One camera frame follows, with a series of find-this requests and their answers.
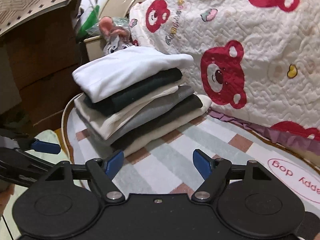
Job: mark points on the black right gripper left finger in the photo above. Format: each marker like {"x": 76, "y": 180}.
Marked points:
{"x": 99, "y": 174}

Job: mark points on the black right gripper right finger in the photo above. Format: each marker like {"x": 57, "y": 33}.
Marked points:
{"x": 217, "y": 174}

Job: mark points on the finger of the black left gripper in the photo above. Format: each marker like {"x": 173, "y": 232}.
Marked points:
{"x": 45, "y": 147}

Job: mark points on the white fleece garment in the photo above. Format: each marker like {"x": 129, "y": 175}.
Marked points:
{"x": 112, "y": 73}

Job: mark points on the person's left hand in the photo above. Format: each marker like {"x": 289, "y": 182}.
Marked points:
{"x": 5, "y": 197}

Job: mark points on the light green bed sheet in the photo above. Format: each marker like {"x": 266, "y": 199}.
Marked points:
{"x": 9, "y": 229}

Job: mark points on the cream folded garment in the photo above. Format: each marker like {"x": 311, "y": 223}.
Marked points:
{"x": 104, "y": 126}

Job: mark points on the dark green folded garment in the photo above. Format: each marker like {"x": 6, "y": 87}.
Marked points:
{"x": 123, "y": 98}

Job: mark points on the beige bottom folded garment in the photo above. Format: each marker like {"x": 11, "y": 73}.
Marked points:
{"x": 162, "y": 130}

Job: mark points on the dark wooden cabinet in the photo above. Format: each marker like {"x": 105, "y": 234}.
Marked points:
{"x": 37, "y": 61}

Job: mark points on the grey folded garment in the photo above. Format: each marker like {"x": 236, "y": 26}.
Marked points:
{"x": 149, "y": 112}

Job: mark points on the cream nightstand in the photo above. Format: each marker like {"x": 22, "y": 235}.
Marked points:
{"x": 94, "y": 46}

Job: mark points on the pink grey plush toy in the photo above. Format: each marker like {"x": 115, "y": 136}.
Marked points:
{"x": 116, "y": 32}

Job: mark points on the white quilt with red bears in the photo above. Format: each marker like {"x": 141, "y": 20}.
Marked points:
{"x": 258, "y": 60}

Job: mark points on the green white plastic bag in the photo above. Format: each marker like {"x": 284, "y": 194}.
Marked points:
{"x": 87, "y": 17}

